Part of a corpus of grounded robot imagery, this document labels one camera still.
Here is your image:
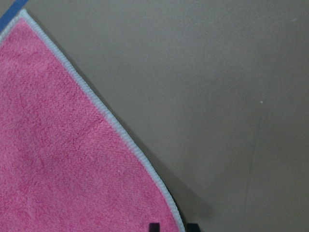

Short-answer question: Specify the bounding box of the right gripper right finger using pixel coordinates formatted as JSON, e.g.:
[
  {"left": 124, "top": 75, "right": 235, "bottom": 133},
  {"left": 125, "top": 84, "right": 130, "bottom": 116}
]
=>
[{"left": 187, "top": 223, "right": 200, "bottom": 232}]

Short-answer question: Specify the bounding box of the pink and grey towel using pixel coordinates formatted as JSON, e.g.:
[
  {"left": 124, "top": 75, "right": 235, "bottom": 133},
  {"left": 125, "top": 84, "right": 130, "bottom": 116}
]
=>
[{"left": 0, "top": 10, "right": 184, "bottom": 232}]

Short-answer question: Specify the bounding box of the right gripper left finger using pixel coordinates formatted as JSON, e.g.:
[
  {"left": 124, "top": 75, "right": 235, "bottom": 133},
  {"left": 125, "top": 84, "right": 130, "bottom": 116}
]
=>
[{"left": 149, "top": 222, "right": 160, "bottom": 232}]

